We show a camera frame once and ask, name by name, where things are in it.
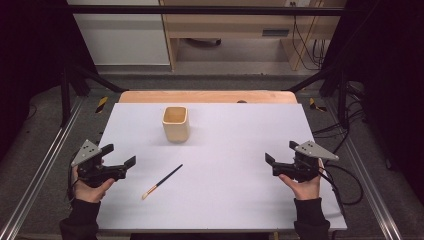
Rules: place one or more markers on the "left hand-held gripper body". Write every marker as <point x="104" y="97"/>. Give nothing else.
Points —
<point x="96" y="171"/>

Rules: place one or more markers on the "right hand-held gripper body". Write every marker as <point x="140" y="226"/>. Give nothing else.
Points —
<point x="305" y="168"/>

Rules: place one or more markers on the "square wooden pen cup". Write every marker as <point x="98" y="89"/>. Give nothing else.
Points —
<point x="176" y="130"/>

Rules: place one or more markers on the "person's right hand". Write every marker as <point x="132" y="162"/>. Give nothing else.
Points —
<point x="308" y="190"/>

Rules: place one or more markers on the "person's left hand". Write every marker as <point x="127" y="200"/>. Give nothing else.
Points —
<point x="88" y="194"/>

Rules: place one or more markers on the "white table cover sheet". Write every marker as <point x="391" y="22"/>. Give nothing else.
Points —
<point x="233" y="150"/>

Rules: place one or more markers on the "yellow black striped tape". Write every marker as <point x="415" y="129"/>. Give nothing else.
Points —
<point x="101" y="104"/>
<point x="315" y="105"/>

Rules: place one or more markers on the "wooden table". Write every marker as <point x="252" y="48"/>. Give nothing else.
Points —
<point x="200" y="96"/>

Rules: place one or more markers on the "black curtain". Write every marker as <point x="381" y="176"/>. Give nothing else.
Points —
<point x="393" y="83"/>
<point x="30" y="66"/>

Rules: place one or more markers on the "white cabinet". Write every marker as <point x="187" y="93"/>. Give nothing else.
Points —
<point x="123" y="36"/>

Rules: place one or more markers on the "grey wheeled chair base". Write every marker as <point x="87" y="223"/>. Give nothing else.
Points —
<point x="203" y="42"/>

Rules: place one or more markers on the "light wooden desk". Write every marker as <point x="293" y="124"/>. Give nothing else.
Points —
<point x="226" y="25"/>

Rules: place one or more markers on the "aluminium floor rail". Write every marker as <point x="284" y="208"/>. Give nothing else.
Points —
<point x="43" y="166"/>
<point x="363" y="173"/>

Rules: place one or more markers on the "black metal frame strut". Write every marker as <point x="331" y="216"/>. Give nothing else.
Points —
<point x="320" y="78"/>
<point x="96" y="80"/>

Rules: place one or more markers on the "black horizontal frame bar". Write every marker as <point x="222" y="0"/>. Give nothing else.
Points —
<point x="200" y="10"/>

